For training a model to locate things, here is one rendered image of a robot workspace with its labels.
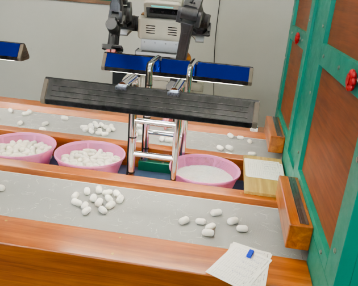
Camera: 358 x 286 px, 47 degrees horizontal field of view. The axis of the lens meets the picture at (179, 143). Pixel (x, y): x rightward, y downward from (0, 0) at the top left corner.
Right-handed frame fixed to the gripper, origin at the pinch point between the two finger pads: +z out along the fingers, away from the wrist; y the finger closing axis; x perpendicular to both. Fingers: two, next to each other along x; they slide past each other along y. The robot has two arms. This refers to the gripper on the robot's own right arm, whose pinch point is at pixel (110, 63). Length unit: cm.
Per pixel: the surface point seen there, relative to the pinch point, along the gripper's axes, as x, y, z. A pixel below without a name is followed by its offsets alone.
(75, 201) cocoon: -78, 13, 67
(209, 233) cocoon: -86, 53, 71
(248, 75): -42, 65, 12
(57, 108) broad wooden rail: 1.6, -24.7, 25.2
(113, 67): -38.8, 10.3, 13.0
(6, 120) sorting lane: -15, -42, 36
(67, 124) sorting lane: -11.8, -13.8, 34.8
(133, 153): -63, 26, 49
